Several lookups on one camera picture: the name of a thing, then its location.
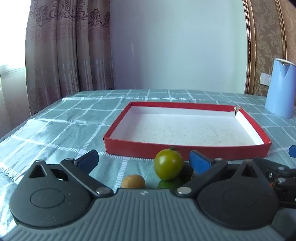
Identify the green plaid tablecloth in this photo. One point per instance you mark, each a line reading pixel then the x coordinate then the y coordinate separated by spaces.
pixel 77 123

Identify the gold framed padded headboard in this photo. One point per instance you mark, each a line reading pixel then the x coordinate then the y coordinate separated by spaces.
pixel 270 28

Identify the brown longan fruit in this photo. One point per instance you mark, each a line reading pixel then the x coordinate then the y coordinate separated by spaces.
pixel 133 182

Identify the large green tomato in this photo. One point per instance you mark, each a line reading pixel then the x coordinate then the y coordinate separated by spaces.
pixel 168 163

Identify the blue electric kettle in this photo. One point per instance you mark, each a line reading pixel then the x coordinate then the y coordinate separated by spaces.
pixel 281 92

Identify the white wall switch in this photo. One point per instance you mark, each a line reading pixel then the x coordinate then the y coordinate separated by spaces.
pixel 265 79

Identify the brown patterned curtain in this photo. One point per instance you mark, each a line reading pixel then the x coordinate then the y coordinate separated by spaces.
pixel 67 50

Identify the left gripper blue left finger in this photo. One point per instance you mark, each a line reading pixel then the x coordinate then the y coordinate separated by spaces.
pixel 81 168

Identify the red shallow cardboard box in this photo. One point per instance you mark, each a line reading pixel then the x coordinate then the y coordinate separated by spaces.
pixel 143 129

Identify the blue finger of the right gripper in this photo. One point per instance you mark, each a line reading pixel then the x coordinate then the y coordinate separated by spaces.
pixel 292 151

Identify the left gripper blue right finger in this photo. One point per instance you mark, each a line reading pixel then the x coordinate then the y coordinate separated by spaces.
pixel 207 171

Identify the green cucumber piece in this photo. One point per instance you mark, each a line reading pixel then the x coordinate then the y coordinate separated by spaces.
pixel 169 184

